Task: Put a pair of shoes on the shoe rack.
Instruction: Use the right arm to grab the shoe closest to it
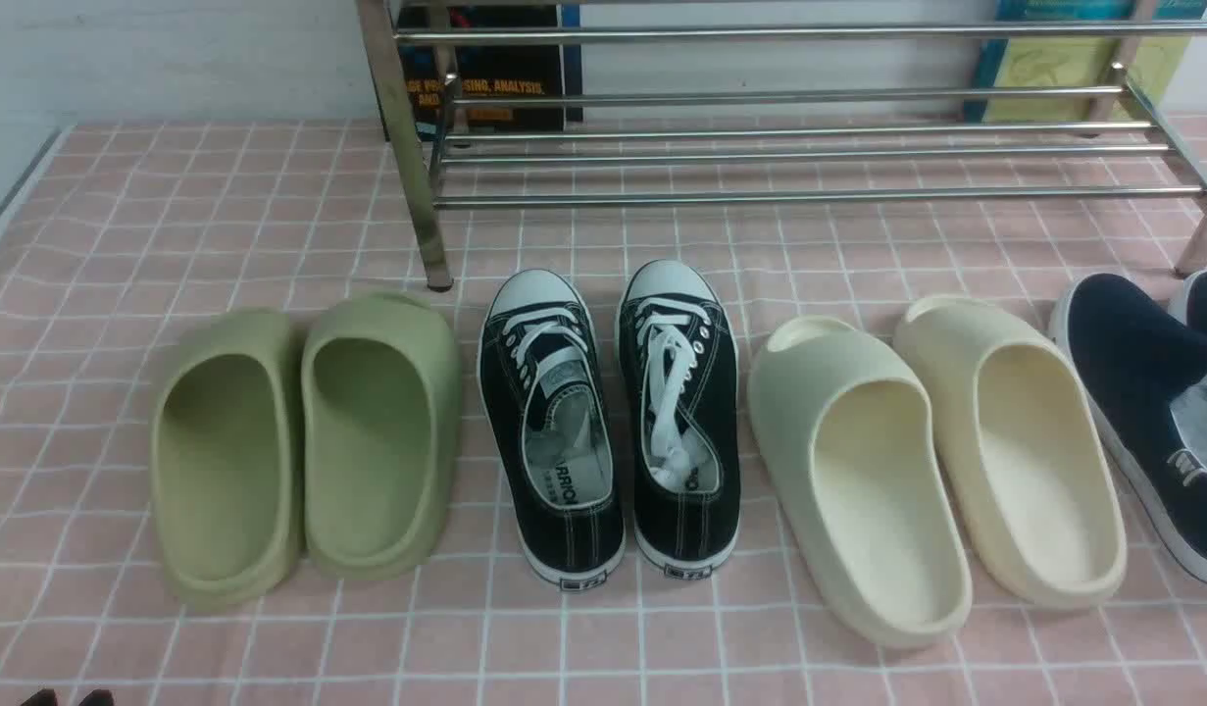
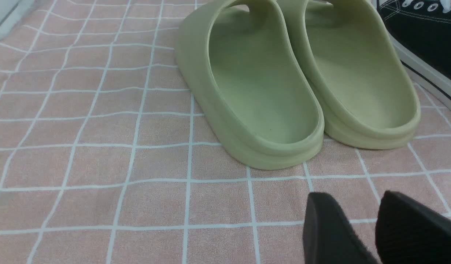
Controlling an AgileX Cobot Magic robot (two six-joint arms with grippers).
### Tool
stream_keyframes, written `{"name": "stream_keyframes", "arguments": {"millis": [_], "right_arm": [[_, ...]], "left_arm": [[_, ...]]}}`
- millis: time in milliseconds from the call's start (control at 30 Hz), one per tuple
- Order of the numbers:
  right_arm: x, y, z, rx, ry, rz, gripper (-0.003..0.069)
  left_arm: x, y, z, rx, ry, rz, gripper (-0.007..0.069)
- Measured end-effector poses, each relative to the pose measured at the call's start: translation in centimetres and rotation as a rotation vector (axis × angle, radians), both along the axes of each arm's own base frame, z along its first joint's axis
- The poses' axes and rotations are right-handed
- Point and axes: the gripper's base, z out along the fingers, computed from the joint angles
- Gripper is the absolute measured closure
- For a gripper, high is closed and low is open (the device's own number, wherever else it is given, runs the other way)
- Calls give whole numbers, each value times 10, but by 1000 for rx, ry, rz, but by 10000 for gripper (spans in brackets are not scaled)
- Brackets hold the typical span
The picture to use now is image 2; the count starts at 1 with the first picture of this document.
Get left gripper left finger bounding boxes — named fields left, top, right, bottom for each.
left=303, top=192, right=378, bottom=264

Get green foam slide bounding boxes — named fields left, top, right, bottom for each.
left=174, top=0, right=324, bottom=170
left=277, top=0, right=421, bottom=149

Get pink checked cloth mat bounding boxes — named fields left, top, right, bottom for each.
left=0, top=0, right=451, bottom=264

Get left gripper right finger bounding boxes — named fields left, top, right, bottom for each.
left=376, top=191, right=451, bottom=264

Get right green foam slide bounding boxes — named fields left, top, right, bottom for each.
left=277, top=0, right=421, bottom=149

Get left black canvas sneaker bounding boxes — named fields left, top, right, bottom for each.
left=373, top=0, right=451, bottom=110

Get left green foam slide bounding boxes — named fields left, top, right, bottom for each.
left=174, top=0, right=324, bottom=170

